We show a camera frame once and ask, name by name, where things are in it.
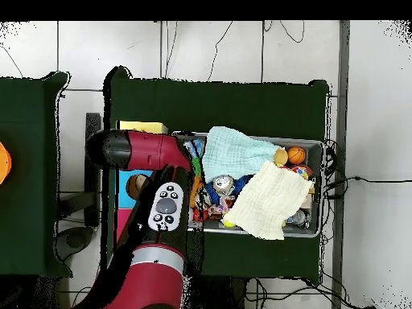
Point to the blue fluffy cloth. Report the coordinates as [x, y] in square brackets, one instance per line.
[243, 183]

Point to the small red ball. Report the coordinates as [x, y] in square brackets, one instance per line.
[199, 215]

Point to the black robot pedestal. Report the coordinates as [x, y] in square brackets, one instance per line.
[222, 296]

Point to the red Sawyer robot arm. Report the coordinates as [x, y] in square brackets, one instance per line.
[148, 151]

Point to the colourful dotted cloth bag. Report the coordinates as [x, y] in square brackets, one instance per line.
[299, 171]

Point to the black upright panel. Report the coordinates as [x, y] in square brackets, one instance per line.
[93, 199]

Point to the cream waffle cloth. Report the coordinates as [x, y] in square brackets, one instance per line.
[270, 199]

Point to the crushed silver can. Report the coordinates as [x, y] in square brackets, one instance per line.
[223, 184]

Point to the wooden box with three holes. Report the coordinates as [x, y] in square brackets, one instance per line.
[141, 126]

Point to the small orange basketball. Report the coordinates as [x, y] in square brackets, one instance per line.
[296, 155]

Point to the grey round stand base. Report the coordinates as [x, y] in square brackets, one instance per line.
[75, 239]

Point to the orange object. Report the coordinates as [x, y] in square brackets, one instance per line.
[4, 164]

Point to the dark green table cloth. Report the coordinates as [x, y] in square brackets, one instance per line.
[25, 161]
[225, 106]

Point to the crushed bottle with blue label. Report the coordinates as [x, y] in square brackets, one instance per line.
[196, 147]

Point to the mint waffle cloth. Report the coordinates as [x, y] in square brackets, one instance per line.
[231, 154]

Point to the peach foam ball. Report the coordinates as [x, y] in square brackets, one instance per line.
[280, 157]

